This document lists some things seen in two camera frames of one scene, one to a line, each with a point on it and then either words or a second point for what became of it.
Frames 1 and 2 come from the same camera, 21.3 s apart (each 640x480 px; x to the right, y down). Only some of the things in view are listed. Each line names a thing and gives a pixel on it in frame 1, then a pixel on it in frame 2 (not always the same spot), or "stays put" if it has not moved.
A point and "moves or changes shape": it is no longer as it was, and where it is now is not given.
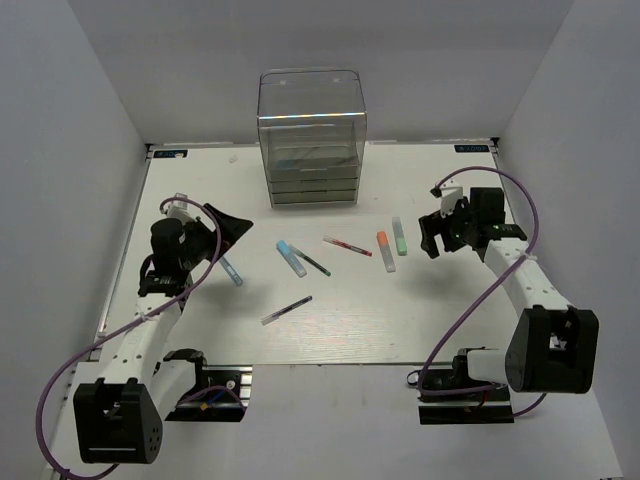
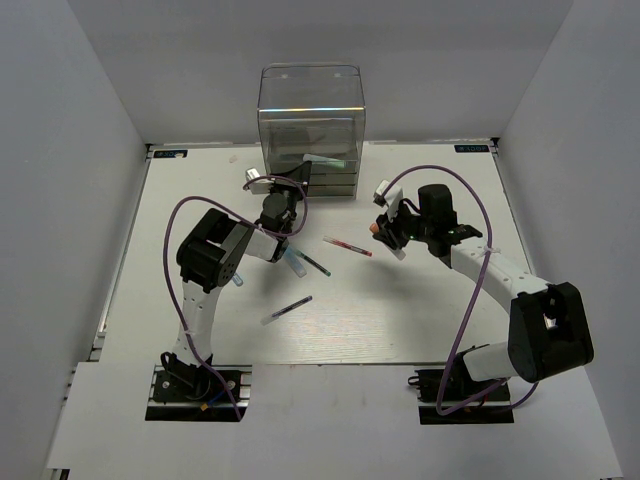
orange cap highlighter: (386, 251) moves or changes shape
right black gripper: (433, 225) -> (389, 231)
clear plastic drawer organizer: (312, 127) stays put
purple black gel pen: (269, 318) stays put
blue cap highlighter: (286, 252) stays put
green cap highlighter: (400, 236) moves or changes shape
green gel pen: (311, 262) stays put
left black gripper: (232, 229) -> (301, 172)
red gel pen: (348, 246) stays put
